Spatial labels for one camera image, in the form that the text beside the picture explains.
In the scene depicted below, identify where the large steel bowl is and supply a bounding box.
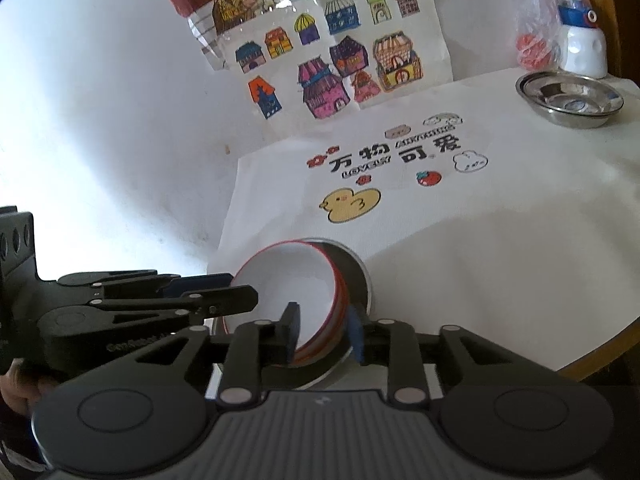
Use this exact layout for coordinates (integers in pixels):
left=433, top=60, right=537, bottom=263
left=516, top=71, right=625, bottom=130

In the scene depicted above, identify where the white bottle with blue cap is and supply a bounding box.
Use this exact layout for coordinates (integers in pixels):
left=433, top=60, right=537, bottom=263
left=547, top=0, right=608, bottom=78

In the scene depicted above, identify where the person's left hand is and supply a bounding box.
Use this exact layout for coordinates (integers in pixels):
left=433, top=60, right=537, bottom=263
left=0, top=359, right=58, bottom=416

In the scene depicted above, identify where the red ball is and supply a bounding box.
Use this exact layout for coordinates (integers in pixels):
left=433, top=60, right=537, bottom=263
left=516, top=34, right=561, bottom=70

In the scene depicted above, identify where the white bowl with red rim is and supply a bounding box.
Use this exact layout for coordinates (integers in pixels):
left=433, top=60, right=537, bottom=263
left=221, top=241, right=349, bottom=367

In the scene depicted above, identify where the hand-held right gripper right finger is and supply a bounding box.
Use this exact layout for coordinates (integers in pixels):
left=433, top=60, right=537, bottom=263
left=347, top=305, right=556, bottom=403

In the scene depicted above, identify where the dark wooden furniture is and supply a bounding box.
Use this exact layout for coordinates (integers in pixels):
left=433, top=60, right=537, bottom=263
left=575, top=0, right=640, bottom=81

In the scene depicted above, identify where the clear plastic bag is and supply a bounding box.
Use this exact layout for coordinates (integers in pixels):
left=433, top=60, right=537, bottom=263
left=515, top=0, right=571, bottom=73

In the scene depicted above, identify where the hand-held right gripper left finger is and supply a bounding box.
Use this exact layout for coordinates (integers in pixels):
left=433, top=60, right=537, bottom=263
left=105, top=302, right=302, bottom=405

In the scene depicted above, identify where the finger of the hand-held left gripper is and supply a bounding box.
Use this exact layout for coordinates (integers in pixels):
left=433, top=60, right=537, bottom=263
left=57, top=270, right=234, bottom=301
left=90, top=285, right=259, bottom=326

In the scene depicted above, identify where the white printed tablecloth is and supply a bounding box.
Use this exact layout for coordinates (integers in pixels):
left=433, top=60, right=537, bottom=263
left=207, top=67, right=640, bottom=376

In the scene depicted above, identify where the colourful houses drawing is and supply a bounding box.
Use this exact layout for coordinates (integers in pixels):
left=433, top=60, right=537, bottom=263
left=220, top=0, right=453, bottom=121

